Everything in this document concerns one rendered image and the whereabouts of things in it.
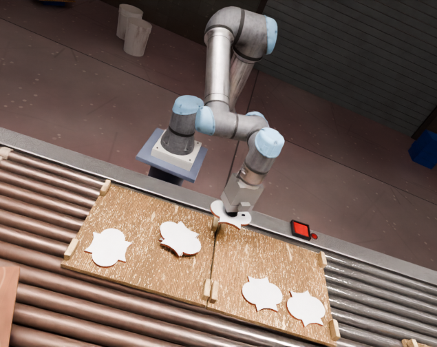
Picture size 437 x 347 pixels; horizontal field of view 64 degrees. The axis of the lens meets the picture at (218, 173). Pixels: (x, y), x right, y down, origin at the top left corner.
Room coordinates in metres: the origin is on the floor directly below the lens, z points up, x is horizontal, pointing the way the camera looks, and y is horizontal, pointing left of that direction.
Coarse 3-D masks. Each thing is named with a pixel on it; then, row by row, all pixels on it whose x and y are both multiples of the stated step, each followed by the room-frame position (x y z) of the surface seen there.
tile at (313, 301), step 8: (296, 296) 0.75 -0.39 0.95; (304, 296) 0.76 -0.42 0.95; (288, 304) 0.71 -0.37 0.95; (296, 304) 0.72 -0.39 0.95; (304, 304) 0.73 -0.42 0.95; (312, 304) 0.75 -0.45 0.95; (320, 304) 0.76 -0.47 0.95; (288, 312) 0.68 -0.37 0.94; (296, 312) 0.69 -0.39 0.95; (304, 312) 0.70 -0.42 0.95; (312, 312) 0.72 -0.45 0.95; (320, 312) 0.73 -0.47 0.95; (304, 320) 0.68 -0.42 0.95; (312, 320) 0.69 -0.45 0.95; (320, 320) 0.70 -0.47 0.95
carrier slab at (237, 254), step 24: (216, 240) 0.83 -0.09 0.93; (240, 240) 0.88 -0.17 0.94; (264, 240) 0.93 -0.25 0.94; (216, 264) 0.74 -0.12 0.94; (240, 264) 0.78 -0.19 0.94; (264, 264) 0.82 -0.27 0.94; (288, 264) 0.87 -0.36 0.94; (312, 264) 0.92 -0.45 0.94; (240, 288) 0.69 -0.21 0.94; (288, 288) 0.77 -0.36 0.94; (312, 288) 0.82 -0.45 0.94; (216, 312) 0.59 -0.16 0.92; (240, 312) 0.61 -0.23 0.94; (264, 312) 0.65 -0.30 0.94; (312, 336) 0.64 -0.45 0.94
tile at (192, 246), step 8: (168, 224) 0.78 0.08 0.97; (160, 232) 0.74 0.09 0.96; (168, 232) 0.75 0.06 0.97; (176, 232) 0.76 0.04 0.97; (184, 232) 0.78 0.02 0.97; (192, 232) 0.79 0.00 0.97; (168, 240) 0.72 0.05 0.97; (176, 240) 0.73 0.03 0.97; (184, 240) 0.75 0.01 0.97; (192, 240) 0.76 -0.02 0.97; (176, 248) 0.70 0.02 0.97; (184, 248) 0.72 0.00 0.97; (192, 248) 0.73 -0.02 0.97
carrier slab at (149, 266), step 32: (128, 192) 0.86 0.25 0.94; (96, 224) 0.68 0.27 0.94; (128, 224) 0.73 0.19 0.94; (160, 224) 0.79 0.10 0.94; (192, 224) 0.85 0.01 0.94; (128, 256) 0.63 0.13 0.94; (160, 256) 0.67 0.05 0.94; (192, 256) 0.73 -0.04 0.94; (160, 288) 0.57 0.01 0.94; (192, 288) 0.62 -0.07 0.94
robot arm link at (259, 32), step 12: (252, 12) 1.23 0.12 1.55; (240, 24) 1.18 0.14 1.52; (252, 24) 1.20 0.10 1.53; (264, 24) 1.22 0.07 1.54; (276, 24) 1.25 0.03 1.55; (240, 36) 1.18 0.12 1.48; (252, 36) 1.19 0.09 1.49; (264, 36) 1.21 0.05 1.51; (276, 36) 1.23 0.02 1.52; (240, 48) 1.21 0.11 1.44; (252, 48) 1.20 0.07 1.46; (264, 48) 1.22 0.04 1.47; (240, 60) 1.23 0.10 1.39; (252, 60) 1.22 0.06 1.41; (240, 72) 1.24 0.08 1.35; (240, 84) 1.26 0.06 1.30
